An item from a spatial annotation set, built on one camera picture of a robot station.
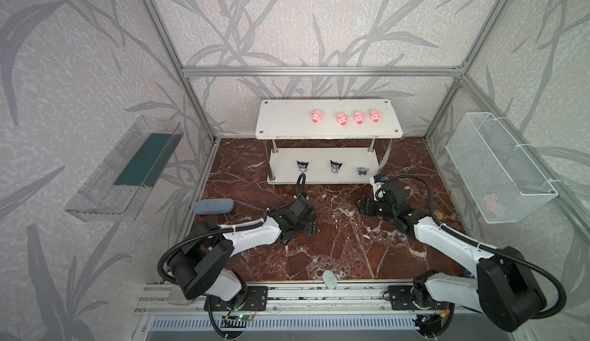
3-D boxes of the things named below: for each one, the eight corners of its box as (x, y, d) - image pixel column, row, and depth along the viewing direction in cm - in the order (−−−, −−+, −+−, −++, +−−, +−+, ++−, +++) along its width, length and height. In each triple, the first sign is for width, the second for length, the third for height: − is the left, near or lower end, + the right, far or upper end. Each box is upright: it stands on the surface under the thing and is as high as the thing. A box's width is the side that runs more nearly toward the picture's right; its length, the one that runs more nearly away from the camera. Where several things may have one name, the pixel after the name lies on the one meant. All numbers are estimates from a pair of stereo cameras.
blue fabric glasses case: (194, 214, 96) (191, 211, 93) (198, 202, 99) (195, 198, 97) (232, 214, 96) (230, 211, 93) (235, 202, 99) (233, 198, 97)
